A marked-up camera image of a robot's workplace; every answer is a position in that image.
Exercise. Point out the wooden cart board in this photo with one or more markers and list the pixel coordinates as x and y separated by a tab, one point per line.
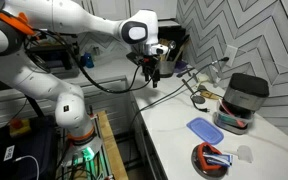
112	146

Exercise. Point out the steel utensil holder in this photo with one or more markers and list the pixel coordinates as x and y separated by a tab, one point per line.
166	69

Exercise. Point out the black steel coffee machine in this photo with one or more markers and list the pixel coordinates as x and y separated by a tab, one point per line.
247	88

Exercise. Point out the blue bottle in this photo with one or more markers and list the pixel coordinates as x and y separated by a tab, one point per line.
89	60

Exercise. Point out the steel ladle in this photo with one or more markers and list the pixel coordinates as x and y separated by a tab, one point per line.
171	44

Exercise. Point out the white wall outlet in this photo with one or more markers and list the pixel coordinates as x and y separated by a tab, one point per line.
231	55

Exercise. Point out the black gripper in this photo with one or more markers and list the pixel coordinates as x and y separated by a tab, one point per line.
150	66

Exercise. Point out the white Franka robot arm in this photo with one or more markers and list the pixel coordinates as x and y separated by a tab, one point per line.
34	76

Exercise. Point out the black stove top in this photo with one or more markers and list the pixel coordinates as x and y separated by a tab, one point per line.
54	61

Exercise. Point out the black fabric case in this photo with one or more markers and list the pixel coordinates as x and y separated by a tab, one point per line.
34	143

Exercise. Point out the orange heart cookie cutter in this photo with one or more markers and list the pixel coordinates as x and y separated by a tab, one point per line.
202	160

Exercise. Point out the yellow red stop button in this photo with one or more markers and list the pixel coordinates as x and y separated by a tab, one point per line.
19	126

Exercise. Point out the small white round object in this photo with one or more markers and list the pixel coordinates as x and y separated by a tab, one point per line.
204	78

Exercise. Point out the round metal dish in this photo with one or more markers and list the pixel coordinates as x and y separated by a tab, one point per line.
197	168

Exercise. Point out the blue white paper packet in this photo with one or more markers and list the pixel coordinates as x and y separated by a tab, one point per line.
222	160

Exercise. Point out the blue plastic container lid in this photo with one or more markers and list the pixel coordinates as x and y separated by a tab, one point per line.
205	130

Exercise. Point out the clear container under coffee machine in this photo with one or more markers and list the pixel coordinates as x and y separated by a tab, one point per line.
234	118

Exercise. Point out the grey round spoon rest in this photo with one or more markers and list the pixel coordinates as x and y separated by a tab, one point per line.
198	99

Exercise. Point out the clear plastic scoop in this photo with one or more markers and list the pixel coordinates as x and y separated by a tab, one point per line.
245	154

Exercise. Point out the dark brown wooden spoon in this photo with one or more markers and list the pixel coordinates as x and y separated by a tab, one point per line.
182	48

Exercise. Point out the light wooden spoon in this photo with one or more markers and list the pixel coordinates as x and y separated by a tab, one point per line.
163	50

